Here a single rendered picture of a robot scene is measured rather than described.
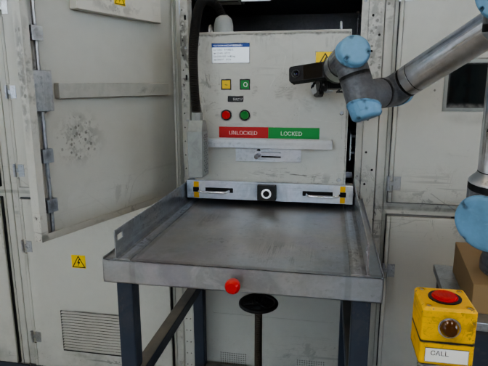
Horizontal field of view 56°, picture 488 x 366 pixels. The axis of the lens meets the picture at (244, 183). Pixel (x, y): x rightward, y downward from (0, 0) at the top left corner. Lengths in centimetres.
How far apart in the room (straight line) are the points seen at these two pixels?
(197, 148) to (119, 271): 49
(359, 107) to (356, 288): 41
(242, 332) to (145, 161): 76
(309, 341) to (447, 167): 81
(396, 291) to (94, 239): 114
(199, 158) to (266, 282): 54
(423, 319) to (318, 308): 103
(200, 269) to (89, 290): 101
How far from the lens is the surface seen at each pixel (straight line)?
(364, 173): 163
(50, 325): 216
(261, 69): 147
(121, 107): 149
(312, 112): 146
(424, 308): 79
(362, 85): 112
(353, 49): 112
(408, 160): 162
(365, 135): 161
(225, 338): 190
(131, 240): 117
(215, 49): 150
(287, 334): 185
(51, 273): 206
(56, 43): 133
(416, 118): 161
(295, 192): 149
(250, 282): 102
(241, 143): 145
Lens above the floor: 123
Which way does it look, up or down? 12 degrees down
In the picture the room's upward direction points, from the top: straight up
